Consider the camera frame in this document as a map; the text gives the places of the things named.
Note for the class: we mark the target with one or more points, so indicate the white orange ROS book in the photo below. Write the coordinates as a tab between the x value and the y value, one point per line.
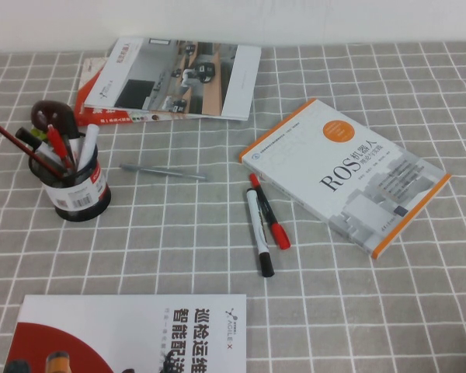
334	171

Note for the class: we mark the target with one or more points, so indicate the grey checked tablecloth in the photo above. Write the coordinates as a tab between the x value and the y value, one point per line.
334	311

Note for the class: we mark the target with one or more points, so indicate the white brochure with red circle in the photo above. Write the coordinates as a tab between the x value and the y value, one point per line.
140	334

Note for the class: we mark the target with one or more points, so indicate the black mesh pen holder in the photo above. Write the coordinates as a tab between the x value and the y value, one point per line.
81	198

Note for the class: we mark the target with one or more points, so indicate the red book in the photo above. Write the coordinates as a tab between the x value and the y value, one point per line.
91	101

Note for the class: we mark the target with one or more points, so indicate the red gel pen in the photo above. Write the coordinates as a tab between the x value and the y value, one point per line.
55	140

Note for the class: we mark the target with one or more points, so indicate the grey pen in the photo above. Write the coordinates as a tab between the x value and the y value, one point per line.
163	172

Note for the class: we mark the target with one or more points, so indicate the black capped white marker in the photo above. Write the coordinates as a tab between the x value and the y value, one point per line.
27	138

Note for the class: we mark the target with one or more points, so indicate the black marker with red caps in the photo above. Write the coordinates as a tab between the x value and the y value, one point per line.
272	217

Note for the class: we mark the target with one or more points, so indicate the red pencil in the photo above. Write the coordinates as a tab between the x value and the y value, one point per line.
15	141

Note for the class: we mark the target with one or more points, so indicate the white marker in holder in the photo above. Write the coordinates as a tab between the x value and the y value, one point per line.
75	153
90	143

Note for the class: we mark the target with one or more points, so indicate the white marker with black cap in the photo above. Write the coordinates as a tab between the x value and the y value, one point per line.
258	229

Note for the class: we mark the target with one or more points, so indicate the white brochure with robot photo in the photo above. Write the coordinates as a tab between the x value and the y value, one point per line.
171	77

